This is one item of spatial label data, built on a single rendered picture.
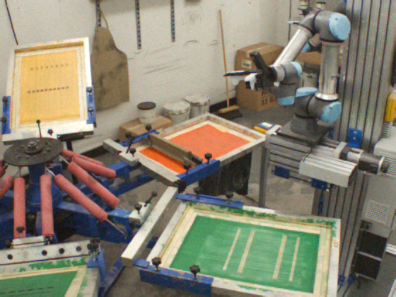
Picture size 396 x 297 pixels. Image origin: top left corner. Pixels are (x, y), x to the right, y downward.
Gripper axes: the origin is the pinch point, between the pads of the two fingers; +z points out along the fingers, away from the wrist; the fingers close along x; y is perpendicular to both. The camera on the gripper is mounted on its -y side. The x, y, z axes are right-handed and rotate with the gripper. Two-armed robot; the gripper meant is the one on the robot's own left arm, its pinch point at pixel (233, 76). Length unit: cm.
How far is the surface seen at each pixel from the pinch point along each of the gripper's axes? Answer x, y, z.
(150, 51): 305, 25, -100
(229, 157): 59, 62, -34
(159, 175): 54, 57, 14
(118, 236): 33, 72, 49
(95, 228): 35, 65, 58
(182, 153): 70, 55, -8
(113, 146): 99, 51, 23
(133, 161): 69, 52, 22
